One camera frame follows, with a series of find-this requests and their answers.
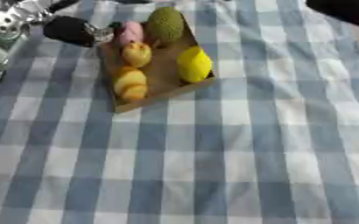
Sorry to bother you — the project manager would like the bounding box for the pink toy fruit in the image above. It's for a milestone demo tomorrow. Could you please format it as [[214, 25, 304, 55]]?
[[113, 20, 146, 47]]

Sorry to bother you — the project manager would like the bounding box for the small orange toy fruit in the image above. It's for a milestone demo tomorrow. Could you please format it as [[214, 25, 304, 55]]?
[[121, 41, 154, 68]]

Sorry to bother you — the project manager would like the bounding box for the orange toy bread roll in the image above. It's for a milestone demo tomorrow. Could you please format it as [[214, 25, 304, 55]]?
[[110, 66, 151, 103]]

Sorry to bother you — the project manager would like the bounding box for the tan cardboard box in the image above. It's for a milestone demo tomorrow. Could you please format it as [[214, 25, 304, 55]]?
[[95, 13, 218, 114]]

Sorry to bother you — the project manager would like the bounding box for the yellow toy lemon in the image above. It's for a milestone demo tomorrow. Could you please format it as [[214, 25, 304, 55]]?
[[174, 45, 215, 84]]

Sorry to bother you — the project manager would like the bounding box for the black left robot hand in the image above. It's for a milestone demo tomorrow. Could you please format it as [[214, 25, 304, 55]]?
[[41, 15, 116, 48]]

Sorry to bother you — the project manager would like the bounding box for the green bumpy toy fruit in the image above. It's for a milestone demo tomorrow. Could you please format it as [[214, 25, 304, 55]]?
[[144, 6, 186, 46]]

